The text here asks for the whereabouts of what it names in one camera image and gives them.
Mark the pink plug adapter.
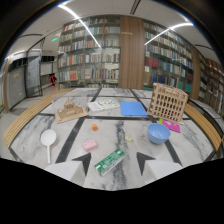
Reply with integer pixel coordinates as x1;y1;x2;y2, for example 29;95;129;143
82;139;98;152

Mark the blue plastic bowl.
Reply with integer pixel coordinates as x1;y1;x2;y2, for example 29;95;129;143
147;123;172;145

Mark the white round paddle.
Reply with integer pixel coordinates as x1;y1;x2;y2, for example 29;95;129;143
40;128;58;164

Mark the green rectangular box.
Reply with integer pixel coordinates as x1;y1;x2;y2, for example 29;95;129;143
94;148;126;177

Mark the magenta card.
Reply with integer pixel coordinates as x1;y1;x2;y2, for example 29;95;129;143
158;117;182;134

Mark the wooden building model in case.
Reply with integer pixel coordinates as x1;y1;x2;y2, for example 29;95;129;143
50;89;90;125

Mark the blue folder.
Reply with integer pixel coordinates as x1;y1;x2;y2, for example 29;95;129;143
119;101;149;118

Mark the red chair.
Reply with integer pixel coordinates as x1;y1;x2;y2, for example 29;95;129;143
48;73;58;88

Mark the side wooden bookshelf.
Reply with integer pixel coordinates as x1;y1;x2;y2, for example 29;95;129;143
198;53;224;116

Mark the large wooden bookshelf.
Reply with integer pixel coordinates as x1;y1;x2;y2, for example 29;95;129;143
56;14;202;101

